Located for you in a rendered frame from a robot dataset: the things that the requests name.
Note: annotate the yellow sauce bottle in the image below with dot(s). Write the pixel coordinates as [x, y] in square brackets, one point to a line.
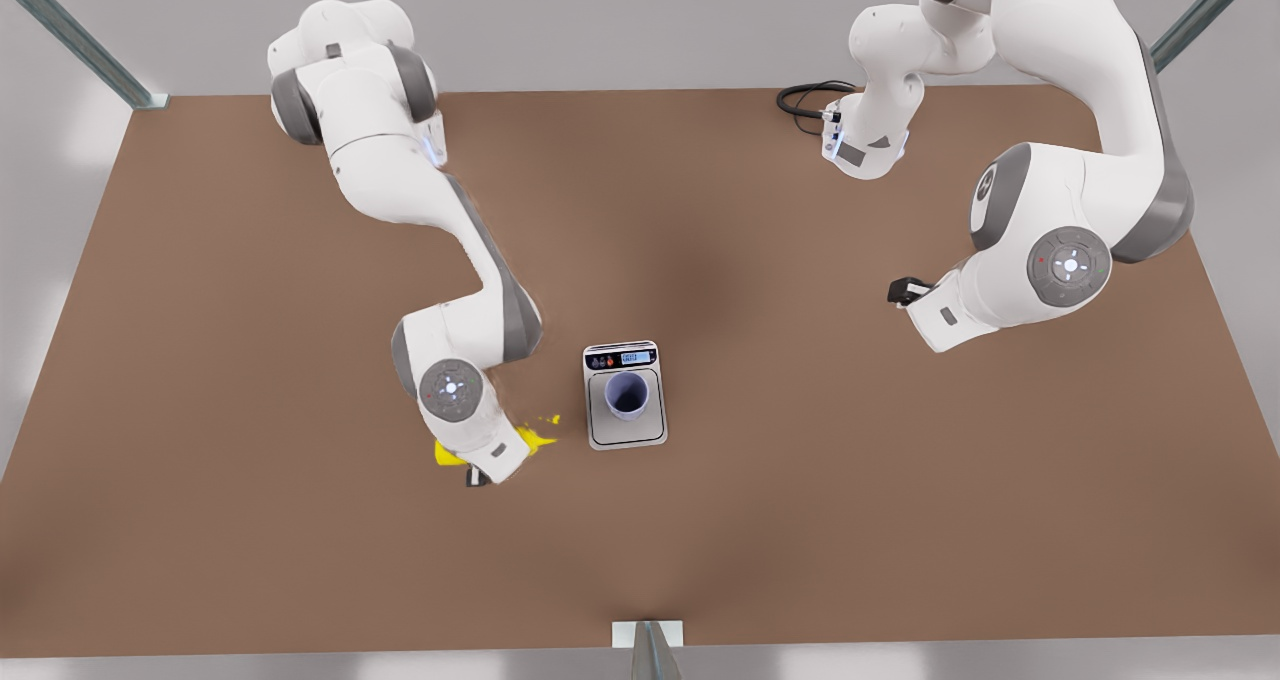
[535, 440]

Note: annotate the pale lavender cup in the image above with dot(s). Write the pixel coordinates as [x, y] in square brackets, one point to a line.
[627, 396]

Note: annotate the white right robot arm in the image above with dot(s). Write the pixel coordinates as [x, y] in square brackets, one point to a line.
[400, 170]

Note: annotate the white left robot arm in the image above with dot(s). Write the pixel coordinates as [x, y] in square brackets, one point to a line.
[1060, 210]

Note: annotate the silver digital kitchen scale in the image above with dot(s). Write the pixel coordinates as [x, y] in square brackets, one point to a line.
[625, 395]

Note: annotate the silver frame post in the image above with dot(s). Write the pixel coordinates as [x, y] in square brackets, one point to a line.
[75, 35]
[650, 650]
[1205, 10]

